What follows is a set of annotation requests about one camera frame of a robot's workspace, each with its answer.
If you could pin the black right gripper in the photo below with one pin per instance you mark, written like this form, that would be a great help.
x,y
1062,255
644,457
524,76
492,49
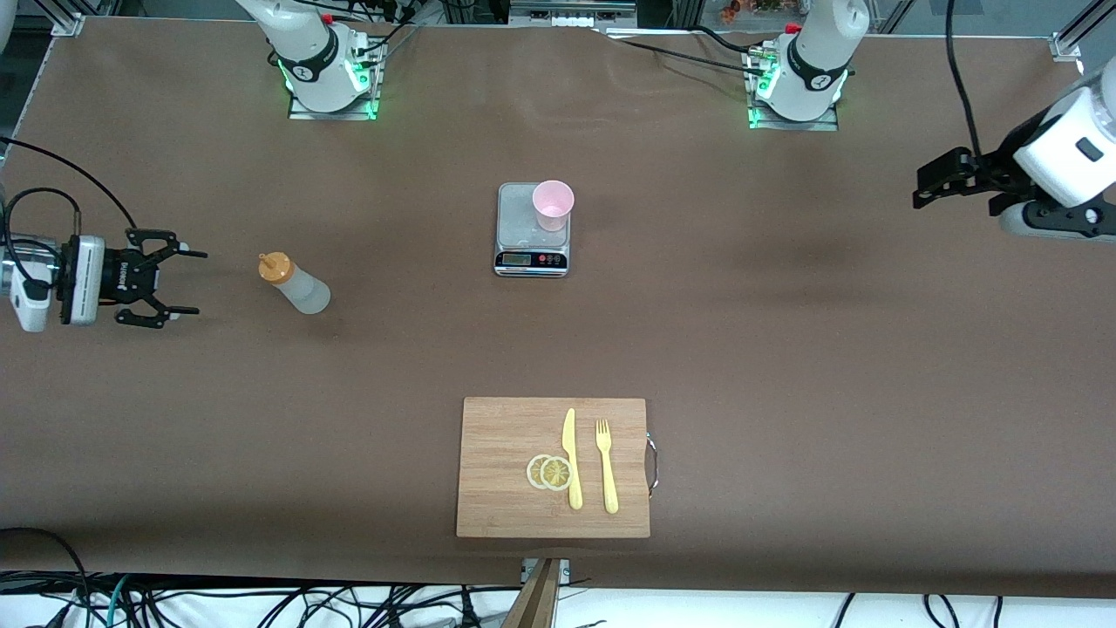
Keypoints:
x,y
118,276

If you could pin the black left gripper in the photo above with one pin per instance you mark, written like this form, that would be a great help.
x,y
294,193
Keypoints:
x,y
996,172

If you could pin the clear sauce bottle orange cap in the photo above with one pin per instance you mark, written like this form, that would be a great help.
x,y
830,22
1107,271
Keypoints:
x,y
305,292

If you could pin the pink plastic cup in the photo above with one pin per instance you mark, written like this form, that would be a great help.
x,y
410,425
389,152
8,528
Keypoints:
x,y
553,205

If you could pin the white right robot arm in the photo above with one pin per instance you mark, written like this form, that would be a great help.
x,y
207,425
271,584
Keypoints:
x,y
305,44

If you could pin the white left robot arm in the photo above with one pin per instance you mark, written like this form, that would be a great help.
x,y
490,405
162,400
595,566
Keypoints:
x,y
819,52

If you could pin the silver digital kitchen scale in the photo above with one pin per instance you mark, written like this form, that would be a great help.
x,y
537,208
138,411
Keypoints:
x,y
523,235

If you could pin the wooden cutting board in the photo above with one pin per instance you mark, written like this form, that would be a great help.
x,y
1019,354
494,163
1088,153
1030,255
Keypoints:
x,y
497,471

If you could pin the yellow lemon slice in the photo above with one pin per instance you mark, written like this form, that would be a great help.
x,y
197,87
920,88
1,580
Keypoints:
x,y
533,472
556,474

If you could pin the yellow plastic knife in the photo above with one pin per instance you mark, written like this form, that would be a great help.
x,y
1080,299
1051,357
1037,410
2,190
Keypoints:
x,y
575,480

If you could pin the yellow plastic fork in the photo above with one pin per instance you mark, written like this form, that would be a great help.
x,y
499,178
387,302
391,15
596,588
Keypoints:
x,y
609,480

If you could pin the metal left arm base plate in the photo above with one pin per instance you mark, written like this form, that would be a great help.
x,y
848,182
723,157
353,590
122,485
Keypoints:
x,y
824,124

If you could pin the aluminium frame corner bracket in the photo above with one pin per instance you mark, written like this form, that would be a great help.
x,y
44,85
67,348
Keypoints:
x,y
65,24
1065,44

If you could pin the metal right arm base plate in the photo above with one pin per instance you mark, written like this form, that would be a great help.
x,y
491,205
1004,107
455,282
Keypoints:
x,y
301,113

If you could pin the grey metal frame rail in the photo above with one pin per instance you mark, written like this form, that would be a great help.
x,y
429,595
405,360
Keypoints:
x,y
571,10

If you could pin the wooden post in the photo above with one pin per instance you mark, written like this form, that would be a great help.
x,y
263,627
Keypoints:
x,y
534,606

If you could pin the metal table edge bracket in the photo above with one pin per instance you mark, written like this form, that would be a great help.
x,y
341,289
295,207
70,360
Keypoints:
x,y
565,571

